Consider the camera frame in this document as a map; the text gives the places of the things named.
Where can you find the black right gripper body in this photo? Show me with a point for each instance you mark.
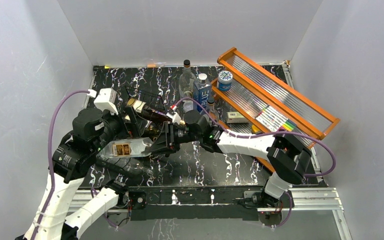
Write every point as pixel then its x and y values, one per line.
pixel 182 135

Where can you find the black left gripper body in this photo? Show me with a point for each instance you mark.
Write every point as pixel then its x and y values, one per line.
pixel 114 128

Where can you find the clear bottle with orange label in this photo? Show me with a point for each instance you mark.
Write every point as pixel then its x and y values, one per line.
pixel 127 148

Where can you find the blue square glass bottle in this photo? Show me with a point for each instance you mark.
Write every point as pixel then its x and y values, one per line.
pixel 201 92

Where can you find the clear round glass bottle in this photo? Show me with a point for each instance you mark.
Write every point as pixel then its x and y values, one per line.
pixel 213 116

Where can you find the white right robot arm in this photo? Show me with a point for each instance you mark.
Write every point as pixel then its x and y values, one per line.
pixel 288 156

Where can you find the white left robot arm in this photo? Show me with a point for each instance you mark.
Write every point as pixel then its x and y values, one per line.
pixel 68 167

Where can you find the brown bottle with gold cap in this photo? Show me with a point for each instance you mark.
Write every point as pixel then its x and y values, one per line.
pixel 146 111

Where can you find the tall clear bottle black cap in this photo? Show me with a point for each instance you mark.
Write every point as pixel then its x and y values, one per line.
pixel 186 80

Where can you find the clear jar of paper clips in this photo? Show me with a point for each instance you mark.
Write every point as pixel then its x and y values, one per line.
pixel 188 105

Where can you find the white cardboard small box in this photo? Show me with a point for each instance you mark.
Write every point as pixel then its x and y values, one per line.
pixel 234 117

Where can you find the blue white round tin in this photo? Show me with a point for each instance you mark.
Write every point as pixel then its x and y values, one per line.
pixel 224 80

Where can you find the pack of coloured markers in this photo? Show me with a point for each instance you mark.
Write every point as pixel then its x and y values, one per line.
pixel 274 121

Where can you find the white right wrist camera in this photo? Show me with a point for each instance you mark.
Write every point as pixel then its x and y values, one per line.
pixel 174 116

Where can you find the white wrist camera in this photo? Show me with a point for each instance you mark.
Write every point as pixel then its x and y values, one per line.
pixel 174 116
pixel 104 99

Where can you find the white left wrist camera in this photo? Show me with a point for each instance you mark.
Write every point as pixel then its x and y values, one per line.
pixel 104 99

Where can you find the black wire wine rack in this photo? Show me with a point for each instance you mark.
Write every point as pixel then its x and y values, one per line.
pixel 136 166

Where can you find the black aluminium base frame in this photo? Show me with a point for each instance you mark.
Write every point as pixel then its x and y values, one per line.
pixel 244 202

